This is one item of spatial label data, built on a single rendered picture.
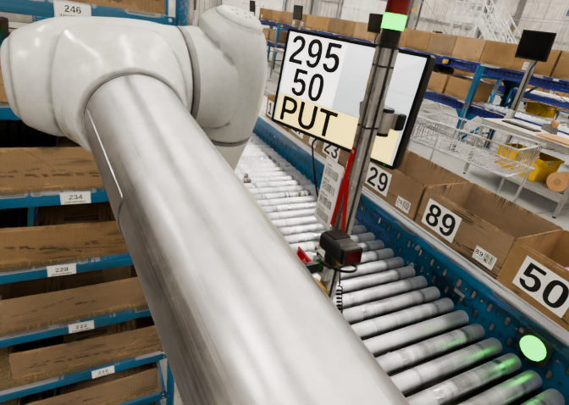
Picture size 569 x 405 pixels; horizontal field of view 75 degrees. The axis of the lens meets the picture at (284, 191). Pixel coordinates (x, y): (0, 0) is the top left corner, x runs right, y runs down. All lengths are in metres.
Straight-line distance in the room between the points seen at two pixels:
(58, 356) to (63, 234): 0.42
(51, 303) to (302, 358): 1.06
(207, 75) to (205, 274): 0.33
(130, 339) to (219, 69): 1.01
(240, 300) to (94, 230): 0.90
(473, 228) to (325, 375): 1.34
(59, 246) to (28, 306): 0.19
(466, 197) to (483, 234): 0.41
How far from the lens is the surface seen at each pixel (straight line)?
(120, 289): 1.20
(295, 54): 1.25
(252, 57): 0.53
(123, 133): 0.33
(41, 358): 1.36
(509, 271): 1.45
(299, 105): 1.22
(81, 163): 1.00
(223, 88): 0.51
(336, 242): 0.96
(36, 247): 1.11
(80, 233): 1.08
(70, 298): 1.20
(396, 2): 0.91
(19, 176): 1.02
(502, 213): 1.77
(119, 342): 1.35
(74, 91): 0.43
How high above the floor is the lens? 1.58
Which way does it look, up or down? 25 degrees down
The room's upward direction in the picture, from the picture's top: 9 degrees clockwise
